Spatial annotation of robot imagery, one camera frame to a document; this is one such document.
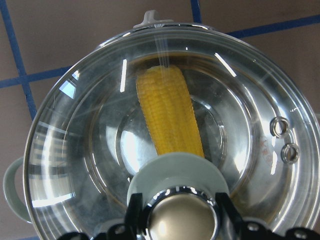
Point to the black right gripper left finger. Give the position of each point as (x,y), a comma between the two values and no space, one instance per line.
(121,231)

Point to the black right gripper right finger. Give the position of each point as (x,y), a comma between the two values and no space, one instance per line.
(235,227)

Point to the glass pot lid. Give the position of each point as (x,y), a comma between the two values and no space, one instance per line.
(89,137)

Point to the yellow corn cob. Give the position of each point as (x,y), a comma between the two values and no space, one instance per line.
(168,111)

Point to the white cooking pot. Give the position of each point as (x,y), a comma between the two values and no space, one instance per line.
(178,189)

